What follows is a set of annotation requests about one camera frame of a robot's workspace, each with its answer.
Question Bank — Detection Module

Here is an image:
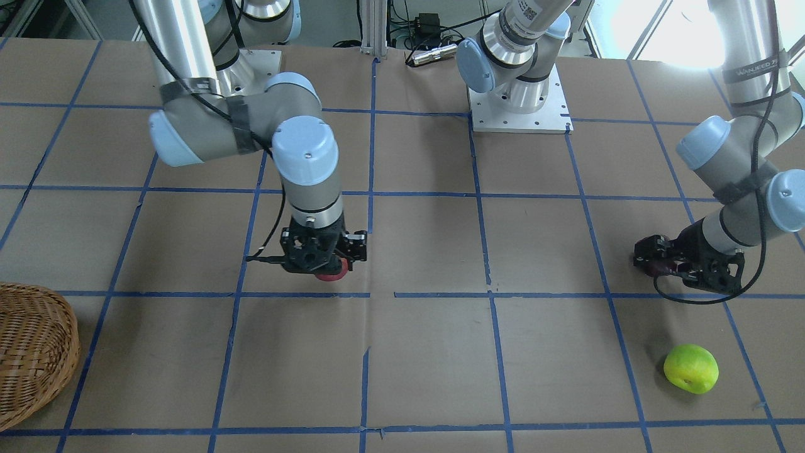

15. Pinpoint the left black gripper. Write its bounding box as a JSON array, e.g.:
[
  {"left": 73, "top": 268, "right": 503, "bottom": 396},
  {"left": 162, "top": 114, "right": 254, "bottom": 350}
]
[{"left": 668, "top": 224, "right": 745, "bottom": 296}]

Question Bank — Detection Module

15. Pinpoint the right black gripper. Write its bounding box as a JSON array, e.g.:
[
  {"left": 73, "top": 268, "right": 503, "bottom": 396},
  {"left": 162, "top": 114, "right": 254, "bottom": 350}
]
[{"left": 280, "top": 217, "right": 346, "bottom": 275}]

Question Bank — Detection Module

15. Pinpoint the red yellow apple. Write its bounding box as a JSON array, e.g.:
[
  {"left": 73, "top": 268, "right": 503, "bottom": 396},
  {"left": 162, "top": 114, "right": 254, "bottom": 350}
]
[{"left": 314, "top": 256, "right": 350, "bottom": 282}]

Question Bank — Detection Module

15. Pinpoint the dark red apple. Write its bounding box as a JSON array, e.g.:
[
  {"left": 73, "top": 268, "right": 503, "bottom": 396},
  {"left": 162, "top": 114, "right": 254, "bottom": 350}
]
[{"left": 643, "top": 260, "right": 677, "bottom": 278}]

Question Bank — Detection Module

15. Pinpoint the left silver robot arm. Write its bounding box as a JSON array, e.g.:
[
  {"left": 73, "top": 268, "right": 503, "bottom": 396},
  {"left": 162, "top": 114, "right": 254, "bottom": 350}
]
[{"left": 668, "top": 1, "right": 803, "bottom": 301}]

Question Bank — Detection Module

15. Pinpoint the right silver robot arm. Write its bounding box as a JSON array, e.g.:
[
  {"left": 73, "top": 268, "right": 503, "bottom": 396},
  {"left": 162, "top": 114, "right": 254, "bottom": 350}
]
[{"left": 129, "top": 1, "right": 368, "bottom": 281}]

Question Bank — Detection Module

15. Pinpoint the woven wicker basket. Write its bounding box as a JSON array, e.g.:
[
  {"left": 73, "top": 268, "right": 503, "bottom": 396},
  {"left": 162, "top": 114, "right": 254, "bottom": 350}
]
[{"left": 1, "top": 282, "right": 81, "bottom": 431}]

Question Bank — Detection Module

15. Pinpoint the green apple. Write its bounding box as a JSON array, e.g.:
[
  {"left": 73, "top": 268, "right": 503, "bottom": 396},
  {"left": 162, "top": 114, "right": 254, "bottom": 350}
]
[{"left": 662, "top": 344, "right": 720, "bottom": 394}]

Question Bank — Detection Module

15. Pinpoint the black power adapter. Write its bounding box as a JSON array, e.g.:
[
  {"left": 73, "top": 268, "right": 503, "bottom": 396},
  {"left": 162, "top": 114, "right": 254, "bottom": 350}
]
[{"left": 414, "top": 13, "right": 441, "bottom": 41}]

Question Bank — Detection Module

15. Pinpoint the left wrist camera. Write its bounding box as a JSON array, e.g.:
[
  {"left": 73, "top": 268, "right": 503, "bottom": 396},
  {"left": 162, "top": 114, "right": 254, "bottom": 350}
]
[{"left": 631, "top": 235, "right": 673, "bottom": 272}]

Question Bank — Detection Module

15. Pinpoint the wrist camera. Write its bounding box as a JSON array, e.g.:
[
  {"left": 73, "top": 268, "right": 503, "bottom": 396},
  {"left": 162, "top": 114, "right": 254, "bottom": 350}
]
[
  {"left": 342, "top": 230, "right": 370, "bottom": 263},
  {"left": 631, "top": 235, "right": 673, "bottom": 272}
]

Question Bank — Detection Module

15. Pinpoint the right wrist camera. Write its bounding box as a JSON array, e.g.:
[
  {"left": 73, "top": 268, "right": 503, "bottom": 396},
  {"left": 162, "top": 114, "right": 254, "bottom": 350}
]
[{"left": 342, "top": 230, "right": 370, "bottom": 263}]

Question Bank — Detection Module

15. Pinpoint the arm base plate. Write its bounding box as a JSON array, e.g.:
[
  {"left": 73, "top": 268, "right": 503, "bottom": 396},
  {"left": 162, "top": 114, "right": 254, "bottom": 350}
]
[
  {"left": 467, "top": 65, "right": 574, "bottom": 134},
  {"left": 218, "top": 49, "right": 282, "bottom": 96}
]

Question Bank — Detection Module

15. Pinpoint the aluminium frame post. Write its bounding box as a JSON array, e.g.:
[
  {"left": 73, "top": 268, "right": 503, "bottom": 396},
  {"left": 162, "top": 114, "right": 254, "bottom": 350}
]
[{"left": 358, "top": 0, "right": 389, "bottom": 61}]

